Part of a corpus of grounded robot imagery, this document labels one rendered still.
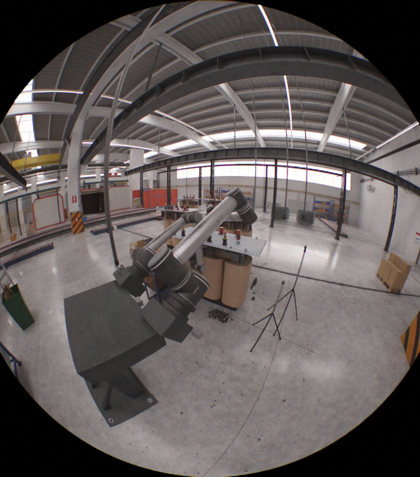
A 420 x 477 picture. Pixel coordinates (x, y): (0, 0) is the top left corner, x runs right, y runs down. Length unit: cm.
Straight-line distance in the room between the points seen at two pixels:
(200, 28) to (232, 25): 135
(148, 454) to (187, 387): 117
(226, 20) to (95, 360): 937
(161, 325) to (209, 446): 168
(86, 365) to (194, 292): 91
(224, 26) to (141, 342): 942
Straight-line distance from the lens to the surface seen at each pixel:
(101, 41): 977
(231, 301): 267
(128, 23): 776
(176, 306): 105
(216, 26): 879
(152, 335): 104
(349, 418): 288
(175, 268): 98
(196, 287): 107
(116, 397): 239
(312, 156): 1026
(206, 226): 110
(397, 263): 690
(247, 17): 857
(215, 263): 242
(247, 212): 137
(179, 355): 240
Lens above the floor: 213
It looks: 18 degrees down
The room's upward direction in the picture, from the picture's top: 1 degrees clockwise
